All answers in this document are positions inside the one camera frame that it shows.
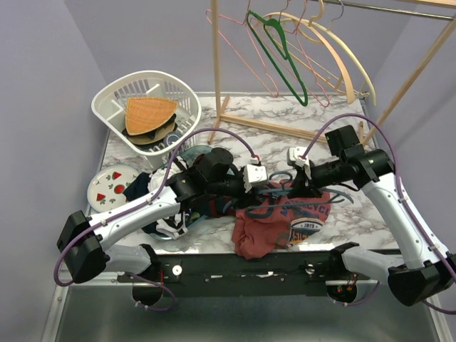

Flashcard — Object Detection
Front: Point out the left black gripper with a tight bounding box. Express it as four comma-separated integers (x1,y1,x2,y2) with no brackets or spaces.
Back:
207,171,263,209

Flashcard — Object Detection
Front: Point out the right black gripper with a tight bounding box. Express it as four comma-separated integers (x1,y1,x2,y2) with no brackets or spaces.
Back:
287,157,346,198

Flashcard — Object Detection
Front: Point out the blue plastic hanger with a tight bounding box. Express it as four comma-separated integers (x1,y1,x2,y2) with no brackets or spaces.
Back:
245,171,354,211

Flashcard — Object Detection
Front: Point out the red tank top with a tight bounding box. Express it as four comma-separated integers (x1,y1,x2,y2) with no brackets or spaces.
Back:
232,182,331,259

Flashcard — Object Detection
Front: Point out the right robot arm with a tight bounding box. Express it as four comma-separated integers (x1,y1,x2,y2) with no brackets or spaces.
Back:
287,125,455,306

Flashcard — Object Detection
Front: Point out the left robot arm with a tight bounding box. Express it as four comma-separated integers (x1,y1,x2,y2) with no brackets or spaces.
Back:
53,147,263,286

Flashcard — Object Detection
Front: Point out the light wooden hanger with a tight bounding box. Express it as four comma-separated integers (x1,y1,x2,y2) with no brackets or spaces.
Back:
262,10,356,104

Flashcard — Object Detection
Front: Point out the green plastic hanger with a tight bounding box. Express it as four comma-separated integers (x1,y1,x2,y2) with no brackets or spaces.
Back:
246,9,309,107

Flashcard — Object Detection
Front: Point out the cream plastic hanger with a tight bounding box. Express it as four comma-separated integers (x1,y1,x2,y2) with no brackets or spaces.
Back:
299,1,377,106

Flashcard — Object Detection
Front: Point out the black white striped garment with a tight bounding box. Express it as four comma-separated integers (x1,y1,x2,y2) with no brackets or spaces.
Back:
142,156,187,240

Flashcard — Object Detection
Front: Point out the wooden clothes rack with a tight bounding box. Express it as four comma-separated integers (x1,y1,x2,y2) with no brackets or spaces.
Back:
207,0,456,147

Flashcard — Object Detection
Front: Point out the dark navy maroon garment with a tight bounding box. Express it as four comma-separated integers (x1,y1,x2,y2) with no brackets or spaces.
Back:
123,154,236,218

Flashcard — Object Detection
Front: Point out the white plastic laundry basket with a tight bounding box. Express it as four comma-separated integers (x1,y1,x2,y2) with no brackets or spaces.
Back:
91,71,202,169

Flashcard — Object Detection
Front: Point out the orange woven fan mat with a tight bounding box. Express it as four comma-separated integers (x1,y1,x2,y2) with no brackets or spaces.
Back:
125,97,178,135

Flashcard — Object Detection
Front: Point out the watermelon pattern plate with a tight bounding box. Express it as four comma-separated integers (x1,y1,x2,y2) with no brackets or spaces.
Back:
87,164,139,212

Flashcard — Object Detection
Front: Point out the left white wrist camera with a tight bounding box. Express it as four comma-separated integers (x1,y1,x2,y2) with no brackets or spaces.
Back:
243,165,268,193

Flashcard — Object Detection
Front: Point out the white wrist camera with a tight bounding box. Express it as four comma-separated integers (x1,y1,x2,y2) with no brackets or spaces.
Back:
286,146,311,168
243,165,268,193

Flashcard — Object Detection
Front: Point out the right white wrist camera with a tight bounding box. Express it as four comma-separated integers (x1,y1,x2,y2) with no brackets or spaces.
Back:
286,146,311,168

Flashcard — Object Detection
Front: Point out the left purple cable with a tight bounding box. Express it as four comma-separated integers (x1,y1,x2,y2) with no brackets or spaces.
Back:
53,128,261,313

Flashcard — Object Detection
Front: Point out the purple cable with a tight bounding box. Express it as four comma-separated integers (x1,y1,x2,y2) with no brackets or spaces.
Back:
53,128,261,313
301,113,456,316

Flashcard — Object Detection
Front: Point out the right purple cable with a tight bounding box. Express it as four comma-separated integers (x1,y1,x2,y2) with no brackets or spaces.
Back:
301,113,456,316

